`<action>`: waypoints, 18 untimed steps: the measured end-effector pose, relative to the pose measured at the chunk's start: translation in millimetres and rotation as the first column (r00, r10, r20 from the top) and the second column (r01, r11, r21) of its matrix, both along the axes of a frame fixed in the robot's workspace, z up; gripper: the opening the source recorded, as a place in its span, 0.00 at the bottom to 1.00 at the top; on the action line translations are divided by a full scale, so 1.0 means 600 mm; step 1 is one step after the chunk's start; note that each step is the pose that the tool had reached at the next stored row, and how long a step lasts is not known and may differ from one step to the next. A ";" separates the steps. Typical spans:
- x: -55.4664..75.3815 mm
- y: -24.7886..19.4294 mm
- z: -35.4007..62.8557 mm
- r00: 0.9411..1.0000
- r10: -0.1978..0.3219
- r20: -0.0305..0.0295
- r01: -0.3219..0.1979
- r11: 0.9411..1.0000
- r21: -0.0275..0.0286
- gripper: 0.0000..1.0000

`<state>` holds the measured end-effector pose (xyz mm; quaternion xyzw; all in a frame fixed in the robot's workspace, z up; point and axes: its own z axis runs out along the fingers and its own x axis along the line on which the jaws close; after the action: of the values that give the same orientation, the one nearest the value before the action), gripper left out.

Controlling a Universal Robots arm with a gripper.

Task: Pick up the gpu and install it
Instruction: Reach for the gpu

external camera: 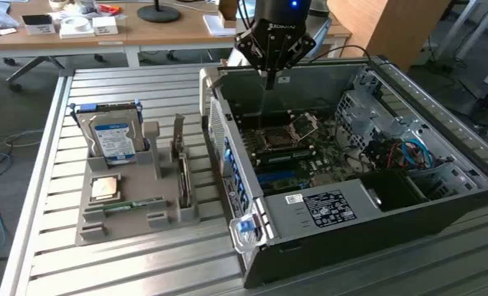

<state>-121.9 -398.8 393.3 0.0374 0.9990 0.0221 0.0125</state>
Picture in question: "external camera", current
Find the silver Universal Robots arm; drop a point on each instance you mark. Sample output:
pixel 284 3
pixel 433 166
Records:
pixel 237 60

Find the CPU socket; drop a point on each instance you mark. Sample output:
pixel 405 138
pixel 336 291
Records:
pixel 276 140

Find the blue case latch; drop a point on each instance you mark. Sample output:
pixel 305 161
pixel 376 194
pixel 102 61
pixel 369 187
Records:
pixel 244 226

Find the grey parts rack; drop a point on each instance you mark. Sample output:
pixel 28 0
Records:
pixel 144 197

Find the small white card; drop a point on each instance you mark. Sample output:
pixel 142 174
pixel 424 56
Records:
pixel 0 31

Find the plain white box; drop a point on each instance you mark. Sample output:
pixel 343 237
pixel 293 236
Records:
pixel 104 26

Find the brown cardboard box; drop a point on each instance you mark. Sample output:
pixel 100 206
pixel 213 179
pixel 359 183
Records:
pixel 226 12

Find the metal socket cover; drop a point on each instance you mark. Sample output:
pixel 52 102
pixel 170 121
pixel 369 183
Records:
pixel 302 124

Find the orange plastic item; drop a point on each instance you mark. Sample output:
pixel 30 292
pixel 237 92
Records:
pixel 109 9

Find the green motherboard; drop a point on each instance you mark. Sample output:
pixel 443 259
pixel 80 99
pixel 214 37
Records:
pixel 329 160

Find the white box with tape roll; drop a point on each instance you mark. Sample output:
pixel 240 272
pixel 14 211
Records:
pixel 76 27

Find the hard disk with blue caddy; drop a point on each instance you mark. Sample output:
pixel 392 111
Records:
pixel 112 138

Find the RAM stick with white label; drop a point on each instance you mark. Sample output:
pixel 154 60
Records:
pixel 284 157

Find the stack of white papers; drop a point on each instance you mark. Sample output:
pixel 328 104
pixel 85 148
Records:
pixel 216 26

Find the black round lamp base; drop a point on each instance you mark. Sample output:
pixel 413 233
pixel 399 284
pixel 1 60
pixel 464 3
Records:
pixel 157 13

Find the blue expansion slot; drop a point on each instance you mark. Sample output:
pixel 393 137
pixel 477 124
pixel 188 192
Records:
pixel 276 177

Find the white box with black top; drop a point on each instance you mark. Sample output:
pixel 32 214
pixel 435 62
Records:
pixel 38 24

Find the wooden desk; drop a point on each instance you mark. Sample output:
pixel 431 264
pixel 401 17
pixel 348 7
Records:
pixel 144 31

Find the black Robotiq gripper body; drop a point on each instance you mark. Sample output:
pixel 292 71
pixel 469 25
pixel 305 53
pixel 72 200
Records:
pixel 280 18

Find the green RAM stick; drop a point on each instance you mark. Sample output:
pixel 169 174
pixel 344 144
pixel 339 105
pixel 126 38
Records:
pixel 136 204

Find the grey power supply unit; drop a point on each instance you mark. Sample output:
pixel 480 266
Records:
pixel 280 216

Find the CPU chip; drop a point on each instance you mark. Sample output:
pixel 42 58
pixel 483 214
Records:
pixel 104 188

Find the Nvidia graphics card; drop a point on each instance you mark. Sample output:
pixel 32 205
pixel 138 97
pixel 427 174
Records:
pixel 182 172

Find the black open PC case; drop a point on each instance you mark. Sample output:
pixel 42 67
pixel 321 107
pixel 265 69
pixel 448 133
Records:
pixel 351 246

